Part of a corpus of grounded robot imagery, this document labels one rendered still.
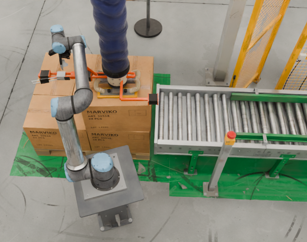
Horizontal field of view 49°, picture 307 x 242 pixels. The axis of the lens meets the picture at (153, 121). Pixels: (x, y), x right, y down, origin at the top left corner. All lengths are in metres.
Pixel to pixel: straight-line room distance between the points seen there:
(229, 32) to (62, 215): 2.52
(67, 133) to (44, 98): 1.37
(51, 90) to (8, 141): 0.82
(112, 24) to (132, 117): 0.95
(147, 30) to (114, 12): 2.61
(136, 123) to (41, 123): 0.92
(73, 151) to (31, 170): 1.48
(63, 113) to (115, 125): 1.06
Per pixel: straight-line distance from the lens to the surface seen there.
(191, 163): 3.38
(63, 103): 2.08
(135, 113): 2.93
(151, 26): 4.97
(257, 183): 3.69
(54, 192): 3.60
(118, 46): 2.52
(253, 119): 3.40
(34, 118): 3.43
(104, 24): 2.37
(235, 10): 3.63
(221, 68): 4.17
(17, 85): 4.51
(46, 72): 2.99
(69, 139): 2.25
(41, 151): 3.75
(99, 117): 3.00
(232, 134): 2.65
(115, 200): 2.65
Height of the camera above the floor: 3.21
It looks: 55 degrees down
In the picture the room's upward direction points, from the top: 2 degrees clockwise
